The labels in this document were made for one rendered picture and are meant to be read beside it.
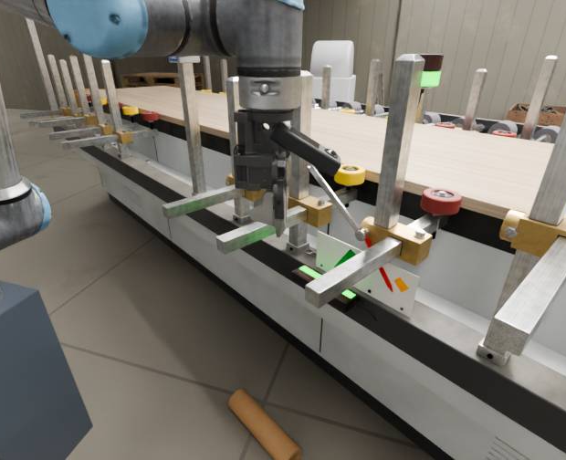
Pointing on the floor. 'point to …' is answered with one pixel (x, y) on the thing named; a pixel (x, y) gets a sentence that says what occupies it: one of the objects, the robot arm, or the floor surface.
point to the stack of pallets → (159, 80)
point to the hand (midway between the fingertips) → (282, 230)
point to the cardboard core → (264, 427)
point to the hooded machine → (335, 51)
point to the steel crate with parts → (549, 117)
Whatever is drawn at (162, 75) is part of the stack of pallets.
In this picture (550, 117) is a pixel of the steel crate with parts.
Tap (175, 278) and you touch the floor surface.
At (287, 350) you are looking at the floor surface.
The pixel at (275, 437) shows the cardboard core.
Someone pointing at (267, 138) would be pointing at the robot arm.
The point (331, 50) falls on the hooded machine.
